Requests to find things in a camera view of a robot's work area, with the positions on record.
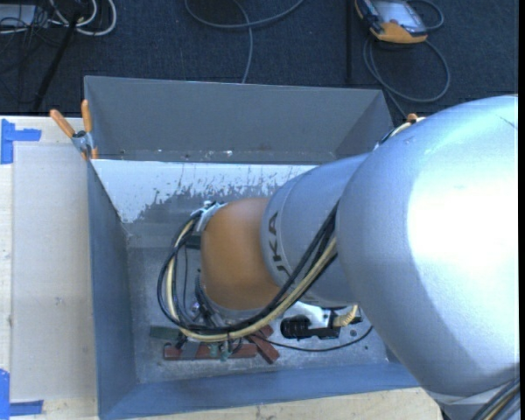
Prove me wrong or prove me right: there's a dark green flat block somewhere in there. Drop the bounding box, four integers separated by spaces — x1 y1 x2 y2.
149 325 183 343

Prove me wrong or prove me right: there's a grey metal bin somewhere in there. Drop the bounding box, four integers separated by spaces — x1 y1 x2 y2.
83 74 423 420

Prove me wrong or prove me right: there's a red-brown flat block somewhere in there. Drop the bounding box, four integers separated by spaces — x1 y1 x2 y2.
163 342 259 361
248 325 281 365

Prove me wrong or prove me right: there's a black cylinder on white bracket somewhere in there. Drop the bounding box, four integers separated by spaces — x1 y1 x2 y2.
279 301 362 341

